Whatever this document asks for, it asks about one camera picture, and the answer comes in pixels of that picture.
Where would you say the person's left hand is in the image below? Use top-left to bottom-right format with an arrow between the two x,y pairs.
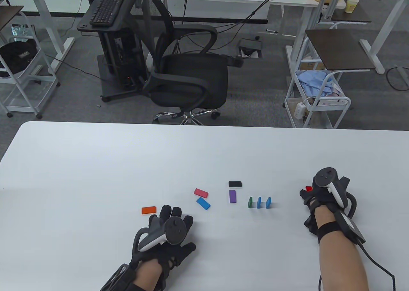
133,205 -> 197,271

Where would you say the person's right hand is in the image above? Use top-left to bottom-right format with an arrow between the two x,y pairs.
299,177 -> 351,214

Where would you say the grey white hand controller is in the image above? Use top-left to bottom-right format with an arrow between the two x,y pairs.
132,216 -> 186,263
313,167 -> 357,218

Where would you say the person's right forearm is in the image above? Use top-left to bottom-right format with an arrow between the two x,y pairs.
312,205 -> 369,291

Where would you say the light blue cloth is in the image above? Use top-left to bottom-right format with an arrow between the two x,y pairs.
297,71 -> 334,96

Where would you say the black mesh office chair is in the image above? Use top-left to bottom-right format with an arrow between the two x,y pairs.
126,0 -> 244,125

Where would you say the white cart with brown top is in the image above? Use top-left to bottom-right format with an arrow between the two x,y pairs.
0,6 -> 61,119
284,29 -> 376,129

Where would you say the grey floor socket box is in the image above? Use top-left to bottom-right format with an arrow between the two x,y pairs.
238,38 -> 264,59

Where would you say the black computer cart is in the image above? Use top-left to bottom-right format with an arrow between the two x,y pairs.
78,0 -> 150,103

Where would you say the dark brown side tabletop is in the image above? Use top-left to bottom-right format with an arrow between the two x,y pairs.
331,9 -> 372,23

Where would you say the black keyboard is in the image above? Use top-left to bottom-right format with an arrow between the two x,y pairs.
89,0 -> 127,27

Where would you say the black bag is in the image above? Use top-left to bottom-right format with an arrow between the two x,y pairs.
0,40 -> 38,77

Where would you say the clear plastic packet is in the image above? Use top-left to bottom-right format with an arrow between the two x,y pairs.
11,24 -> 35,43

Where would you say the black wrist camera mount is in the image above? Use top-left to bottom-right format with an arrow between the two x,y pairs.
100,263 -> 137,291
316,212 -> 366,247

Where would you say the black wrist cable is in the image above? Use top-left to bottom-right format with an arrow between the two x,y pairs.
318,241 -> 397,291

